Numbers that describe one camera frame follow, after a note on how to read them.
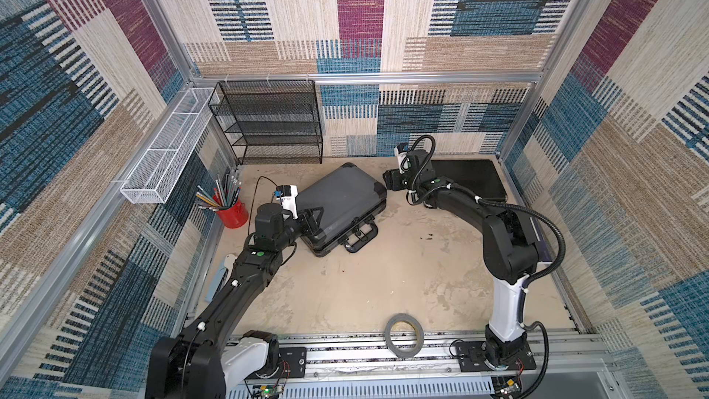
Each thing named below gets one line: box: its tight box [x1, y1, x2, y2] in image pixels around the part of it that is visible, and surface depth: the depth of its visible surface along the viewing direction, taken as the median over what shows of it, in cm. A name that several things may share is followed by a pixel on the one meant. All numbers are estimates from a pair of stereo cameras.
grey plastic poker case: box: [296, 162, 388, 256], surface depth 98 cm
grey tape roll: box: [384, 313, 425, 359], surface depth 79 cm
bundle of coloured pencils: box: [194, 173, 242, 211], surface depth 98 cm
